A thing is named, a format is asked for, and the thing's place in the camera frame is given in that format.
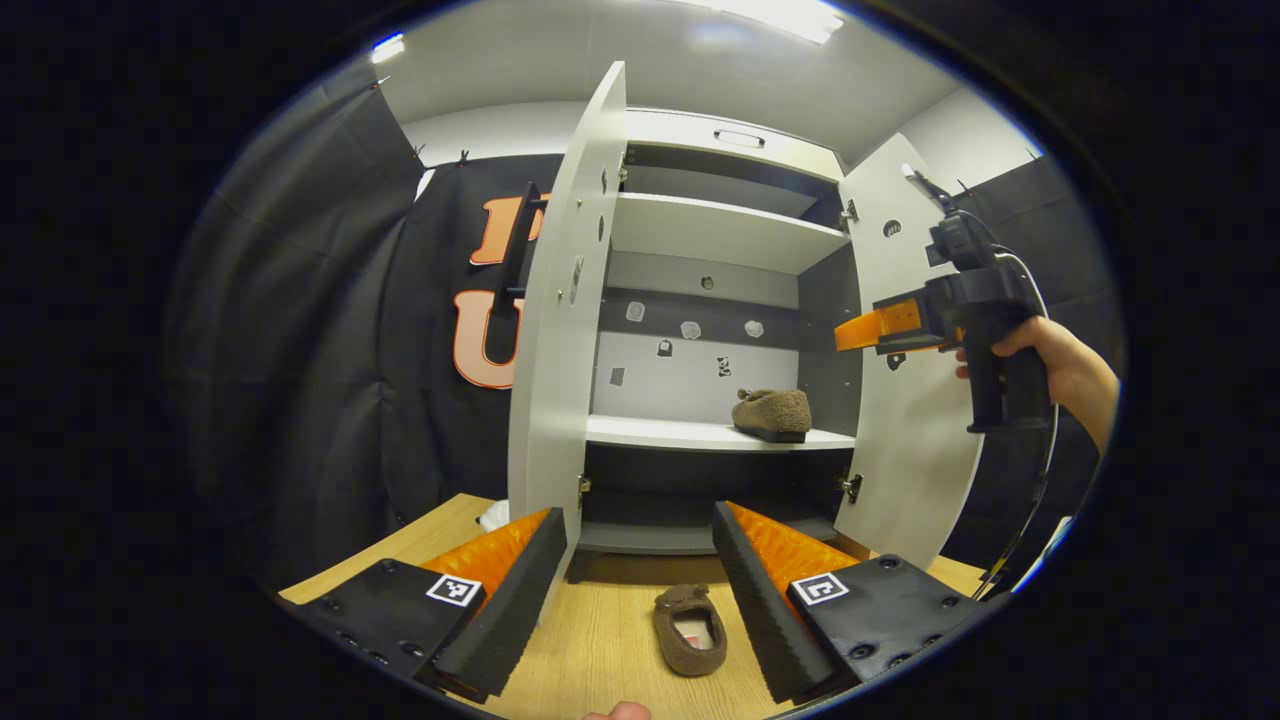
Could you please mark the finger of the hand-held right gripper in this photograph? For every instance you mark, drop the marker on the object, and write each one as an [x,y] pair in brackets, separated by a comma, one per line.
[860,330]

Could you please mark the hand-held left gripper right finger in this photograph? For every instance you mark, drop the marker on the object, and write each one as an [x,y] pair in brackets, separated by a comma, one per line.
[760,620]

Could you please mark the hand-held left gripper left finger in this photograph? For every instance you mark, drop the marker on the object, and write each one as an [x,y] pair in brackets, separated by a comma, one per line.
[510,610]

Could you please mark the brown fluffy shoe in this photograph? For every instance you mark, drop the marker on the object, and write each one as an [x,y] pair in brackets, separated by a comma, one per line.
[775,412]
[672,645]

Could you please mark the white cabinet door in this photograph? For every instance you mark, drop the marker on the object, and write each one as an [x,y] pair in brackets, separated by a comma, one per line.
[920,470]
[560,380]

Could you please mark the white shoe cabinet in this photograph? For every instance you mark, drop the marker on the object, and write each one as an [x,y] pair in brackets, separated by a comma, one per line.
[680,385]

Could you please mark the white crumpled item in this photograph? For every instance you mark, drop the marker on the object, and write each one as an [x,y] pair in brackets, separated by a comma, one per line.
[495,516]

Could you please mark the black backdrop cloth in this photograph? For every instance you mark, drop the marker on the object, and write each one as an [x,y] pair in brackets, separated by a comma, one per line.
[1070,250]
[330,350]

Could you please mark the long ceiling light panel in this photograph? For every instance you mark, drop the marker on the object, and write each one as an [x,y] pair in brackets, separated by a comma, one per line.
[780,15]

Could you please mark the small ceiling light panel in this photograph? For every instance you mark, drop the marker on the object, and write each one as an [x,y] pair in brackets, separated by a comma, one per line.
[388,47]

